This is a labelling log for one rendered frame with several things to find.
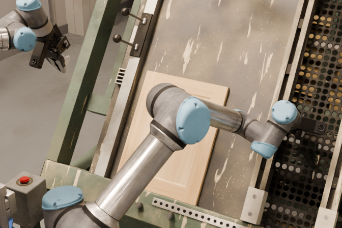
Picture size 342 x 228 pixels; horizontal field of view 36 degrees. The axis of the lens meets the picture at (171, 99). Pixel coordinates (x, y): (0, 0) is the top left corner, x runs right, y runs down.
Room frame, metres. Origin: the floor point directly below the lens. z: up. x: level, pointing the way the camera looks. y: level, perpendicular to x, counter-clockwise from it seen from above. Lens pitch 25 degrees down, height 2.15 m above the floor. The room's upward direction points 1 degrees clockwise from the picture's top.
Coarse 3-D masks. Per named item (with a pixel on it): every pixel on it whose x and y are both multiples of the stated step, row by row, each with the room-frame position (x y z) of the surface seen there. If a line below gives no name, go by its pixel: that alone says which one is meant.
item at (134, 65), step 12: (156, 0) 2.27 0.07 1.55; (144, 12) 2.26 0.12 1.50; (156, 12) 2.26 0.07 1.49; (144, 48) 2.16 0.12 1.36; (132, 60) 2.13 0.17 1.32; (132, 72) 2.10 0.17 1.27; (132, 84) 2.07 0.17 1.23; (120, 96) 2.05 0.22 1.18; (132, 96) 2.07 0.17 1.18; (120, 108) 2.01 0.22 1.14; (120, 120) 1.98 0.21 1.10; (108, 132) 1.96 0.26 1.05; (120, 132) 1.97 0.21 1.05; (108, 144) 1.93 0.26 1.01; (108, 156) 1.90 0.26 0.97; (96, 168) 1.88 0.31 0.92; (108, 168) 1.88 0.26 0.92
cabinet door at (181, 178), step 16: (160, 80) 2.05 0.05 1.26; (176, 80) 2.03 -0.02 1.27; (192, 80) 2.00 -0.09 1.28; (144, 96) 2.03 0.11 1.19; (208, 96) 1.94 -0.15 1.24; (224, 96) 1.91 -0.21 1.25; (144, 112) 1.99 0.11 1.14; (144, 128) 1.95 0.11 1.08; (128, 144) 1.92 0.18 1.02; (208, 144) 1.81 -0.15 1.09; (176, 160) 1.82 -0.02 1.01; (192, 160) 1.79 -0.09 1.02; (208, 160) 1.78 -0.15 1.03; (160, 176) 1.80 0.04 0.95; (176, 176) 1.78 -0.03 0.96; (192, 176) 1.75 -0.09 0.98; (160, 192) 1.75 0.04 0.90; (176, 192) 1.73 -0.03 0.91; (192, 192) 1.71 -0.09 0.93
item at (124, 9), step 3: (123, 9) 2.16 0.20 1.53; (126, 9) 2.16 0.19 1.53; (123, 12) 2.16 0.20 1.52; (126, 12) 2.16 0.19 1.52; (129, 12) 2.17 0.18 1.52; (123, 15) 2.16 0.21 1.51; (126, 15) 2.16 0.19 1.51; (132, 15) 2.18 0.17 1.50; (138, 18) 2.20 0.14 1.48; (144, 18) 2.21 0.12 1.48; (144, 21) 2.20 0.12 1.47
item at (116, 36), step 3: (114, 36) 2.10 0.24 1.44; (117, 36) 2.10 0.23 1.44; (120, 36) 2.11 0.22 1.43; (114, 39) 2.10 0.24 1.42; (117, 39) 2.09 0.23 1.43; (120, 39) 2.10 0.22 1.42; (117, 42) 2.10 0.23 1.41; (123, 42) 2.12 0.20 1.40; (126, 42) 2.13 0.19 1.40; (132, 45) 2.14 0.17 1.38; (135, 45) 2.15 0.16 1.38; (138, 45) 2.15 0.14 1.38; (135, 48) 2.14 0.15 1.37
